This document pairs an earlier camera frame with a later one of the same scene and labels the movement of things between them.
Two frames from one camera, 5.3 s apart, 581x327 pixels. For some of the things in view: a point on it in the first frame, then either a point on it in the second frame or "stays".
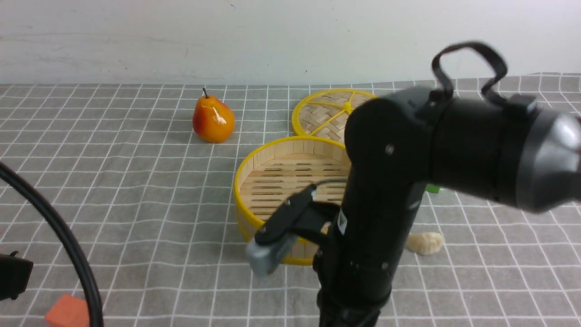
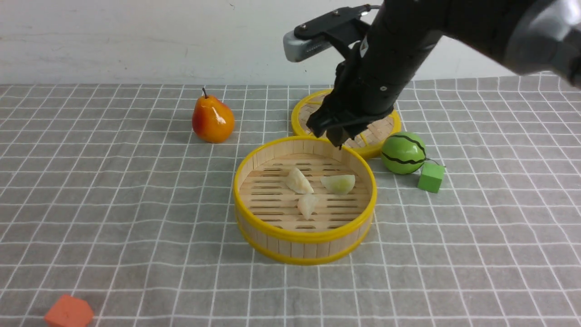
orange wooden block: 68,311 stays
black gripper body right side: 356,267 -> 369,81
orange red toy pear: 213,120 stays
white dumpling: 424,243 -> 307,203
